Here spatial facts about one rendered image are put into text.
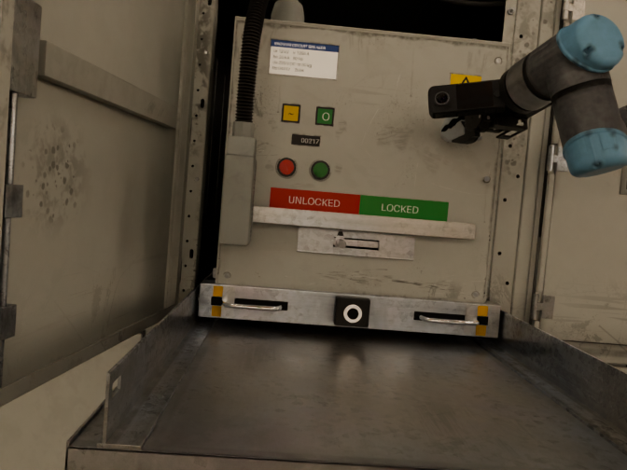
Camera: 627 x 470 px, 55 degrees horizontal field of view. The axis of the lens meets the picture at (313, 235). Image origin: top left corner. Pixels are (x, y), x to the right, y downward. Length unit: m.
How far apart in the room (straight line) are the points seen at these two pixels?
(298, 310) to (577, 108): 0.56
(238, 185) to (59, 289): 0.31
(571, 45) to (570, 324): 0.68
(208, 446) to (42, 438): 0.80
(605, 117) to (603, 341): 0.66
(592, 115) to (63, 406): 1.07
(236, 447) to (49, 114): 0.46
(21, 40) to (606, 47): 0.67
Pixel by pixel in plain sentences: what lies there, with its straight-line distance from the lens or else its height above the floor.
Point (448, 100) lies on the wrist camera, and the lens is 0.96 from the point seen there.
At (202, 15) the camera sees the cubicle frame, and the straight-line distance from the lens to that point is 1.29.
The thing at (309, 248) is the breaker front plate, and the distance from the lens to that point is 1.08.
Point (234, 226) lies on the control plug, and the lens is 0.97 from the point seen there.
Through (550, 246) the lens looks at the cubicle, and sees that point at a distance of 1.32.
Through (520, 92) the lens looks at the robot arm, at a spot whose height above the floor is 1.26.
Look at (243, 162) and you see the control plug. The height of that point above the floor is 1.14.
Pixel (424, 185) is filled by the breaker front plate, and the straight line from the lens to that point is 1.11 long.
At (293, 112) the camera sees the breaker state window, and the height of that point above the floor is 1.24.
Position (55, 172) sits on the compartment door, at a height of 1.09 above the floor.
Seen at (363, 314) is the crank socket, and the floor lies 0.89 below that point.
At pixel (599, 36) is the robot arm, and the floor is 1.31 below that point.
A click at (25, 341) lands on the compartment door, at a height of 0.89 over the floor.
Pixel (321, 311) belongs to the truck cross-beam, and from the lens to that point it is 1.09.
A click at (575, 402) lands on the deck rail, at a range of 0.89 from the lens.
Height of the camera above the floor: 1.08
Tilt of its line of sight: 3 degrees down
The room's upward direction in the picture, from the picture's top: 5 degrees clockwise
